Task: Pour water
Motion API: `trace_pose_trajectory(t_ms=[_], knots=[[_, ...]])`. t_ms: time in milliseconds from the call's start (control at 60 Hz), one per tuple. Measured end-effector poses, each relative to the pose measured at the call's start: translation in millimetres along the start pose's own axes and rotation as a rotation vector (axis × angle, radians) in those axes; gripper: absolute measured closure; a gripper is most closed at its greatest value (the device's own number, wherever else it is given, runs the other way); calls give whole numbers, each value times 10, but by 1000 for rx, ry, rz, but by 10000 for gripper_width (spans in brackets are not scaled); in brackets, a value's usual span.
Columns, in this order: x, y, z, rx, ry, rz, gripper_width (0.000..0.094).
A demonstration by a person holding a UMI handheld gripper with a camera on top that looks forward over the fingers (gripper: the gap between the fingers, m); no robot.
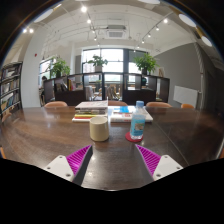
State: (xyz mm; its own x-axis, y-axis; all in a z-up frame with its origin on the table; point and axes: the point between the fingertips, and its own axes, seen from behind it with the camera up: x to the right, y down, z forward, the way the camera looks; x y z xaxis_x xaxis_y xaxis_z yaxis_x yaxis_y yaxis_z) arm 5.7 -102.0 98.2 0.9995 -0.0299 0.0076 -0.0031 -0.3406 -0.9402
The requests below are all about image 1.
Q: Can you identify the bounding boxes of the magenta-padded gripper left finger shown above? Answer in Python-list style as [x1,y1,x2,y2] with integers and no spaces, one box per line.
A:
[43,144,94,187]

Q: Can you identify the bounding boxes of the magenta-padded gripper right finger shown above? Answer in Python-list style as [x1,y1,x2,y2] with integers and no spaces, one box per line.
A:
[134,143,184,182]

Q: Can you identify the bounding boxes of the clear water bottle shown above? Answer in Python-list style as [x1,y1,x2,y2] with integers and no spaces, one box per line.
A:
[129,100,147,141]

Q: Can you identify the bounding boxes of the flat round red coaster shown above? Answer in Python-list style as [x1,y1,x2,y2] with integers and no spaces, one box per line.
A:
[125,131,144,144]

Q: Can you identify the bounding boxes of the cream ceramic cup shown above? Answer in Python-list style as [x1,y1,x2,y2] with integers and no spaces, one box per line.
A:
[88,115,110,143]

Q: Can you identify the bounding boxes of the stack of books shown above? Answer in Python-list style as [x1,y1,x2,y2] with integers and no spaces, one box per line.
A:
[71,100,109,123]

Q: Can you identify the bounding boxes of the white book with red print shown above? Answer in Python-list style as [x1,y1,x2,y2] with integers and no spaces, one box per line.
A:
[109,112,154,124]

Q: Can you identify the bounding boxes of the dark low shelf unit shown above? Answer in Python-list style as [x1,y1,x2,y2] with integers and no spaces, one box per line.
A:
[42,73,171,107]

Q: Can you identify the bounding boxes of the blue-covered book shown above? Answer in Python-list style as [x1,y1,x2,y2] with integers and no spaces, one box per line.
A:
[112,105,138,115]

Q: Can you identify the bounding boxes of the white board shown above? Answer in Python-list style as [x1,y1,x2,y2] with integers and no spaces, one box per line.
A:
[173,85,200,108]

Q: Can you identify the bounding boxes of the tall dark bookshelf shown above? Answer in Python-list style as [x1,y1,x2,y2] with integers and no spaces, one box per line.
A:
[0,61,24,118]

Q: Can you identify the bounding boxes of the leafy green potted plant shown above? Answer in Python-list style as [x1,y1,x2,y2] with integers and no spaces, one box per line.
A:
[48,58,72,79]
[87,55,109,73]
[133,53,159,76]

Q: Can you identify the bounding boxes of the ceiling air conditioner unit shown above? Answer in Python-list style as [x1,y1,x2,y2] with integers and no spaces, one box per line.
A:
[105,24,128,39]

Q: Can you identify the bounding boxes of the ceiling lights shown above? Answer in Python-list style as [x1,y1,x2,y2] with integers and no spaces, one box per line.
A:
[21,0,214,48]

